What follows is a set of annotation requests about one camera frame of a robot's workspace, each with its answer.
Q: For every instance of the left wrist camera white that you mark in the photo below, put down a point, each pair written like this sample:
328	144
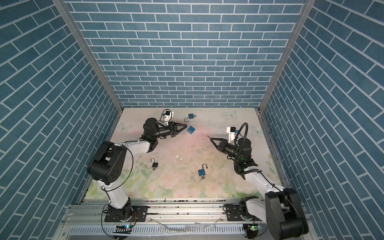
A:
166	116

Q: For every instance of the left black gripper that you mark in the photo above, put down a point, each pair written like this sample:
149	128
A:
173	129

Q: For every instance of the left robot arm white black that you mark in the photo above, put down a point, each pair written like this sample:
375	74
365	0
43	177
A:
108	162

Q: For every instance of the blue padlock near with key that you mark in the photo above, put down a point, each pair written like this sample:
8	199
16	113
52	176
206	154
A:
202	172

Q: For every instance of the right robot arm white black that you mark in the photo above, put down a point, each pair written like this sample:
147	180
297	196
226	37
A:
280	208

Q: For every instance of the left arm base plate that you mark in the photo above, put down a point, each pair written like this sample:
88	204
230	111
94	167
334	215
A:
129	214

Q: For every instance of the black padlock with keys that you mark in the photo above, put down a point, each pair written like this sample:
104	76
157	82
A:
154	163

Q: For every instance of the floral table mat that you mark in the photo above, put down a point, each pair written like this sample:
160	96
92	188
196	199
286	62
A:
181	157

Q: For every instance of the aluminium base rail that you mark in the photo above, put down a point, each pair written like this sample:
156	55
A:
164	218

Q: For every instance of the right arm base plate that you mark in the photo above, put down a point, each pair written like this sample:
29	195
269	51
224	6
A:
235	214

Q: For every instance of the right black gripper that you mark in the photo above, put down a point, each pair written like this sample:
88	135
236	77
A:
223	146

